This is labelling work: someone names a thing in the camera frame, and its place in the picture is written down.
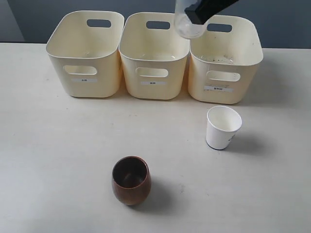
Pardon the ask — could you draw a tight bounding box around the right cream plastic bin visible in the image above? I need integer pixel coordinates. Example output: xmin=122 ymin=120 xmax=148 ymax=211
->
xmin=188 ymin=15 xmax=263 ymax=104

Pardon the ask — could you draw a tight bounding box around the white paper cup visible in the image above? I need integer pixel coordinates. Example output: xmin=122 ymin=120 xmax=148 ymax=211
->
xmin=206 ymin=106 xmax=242 ymax=150

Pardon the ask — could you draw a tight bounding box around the clear plastic bottle white cap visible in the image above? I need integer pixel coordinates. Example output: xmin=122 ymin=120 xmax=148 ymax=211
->
xmin=173 ymin=0 xmax=207 ymax=39

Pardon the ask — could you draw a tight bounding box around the brown wooden cup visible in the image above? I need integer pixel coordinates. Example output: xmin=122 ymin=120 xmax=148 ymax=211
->
xmin=112 ymin=156 xmax=152 ymax=206

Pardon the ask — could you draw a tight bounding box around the cream plastic bin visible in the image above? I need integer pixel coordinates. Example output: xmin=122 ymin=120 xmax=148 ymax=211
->
xmin=46 ymin=10 xmax=124 ymax=98
xmin=188 ymin=15 xmax=263 ymax=104
xmin=119 ymin=12 xmax=189 ymax=100

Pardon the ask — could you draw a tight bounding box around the left cream plastic bin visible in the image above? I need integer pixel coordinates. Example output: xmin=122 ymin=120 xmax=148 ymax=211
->
xmin=46 ymin=10 xmax=124 ymax=98

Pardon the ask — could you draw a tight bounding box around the middle cream plastic bin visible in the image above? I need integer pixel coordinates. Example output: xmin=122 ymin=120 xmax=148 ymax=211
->
xmin=119 ymin=12 xmax=189 ymax=100

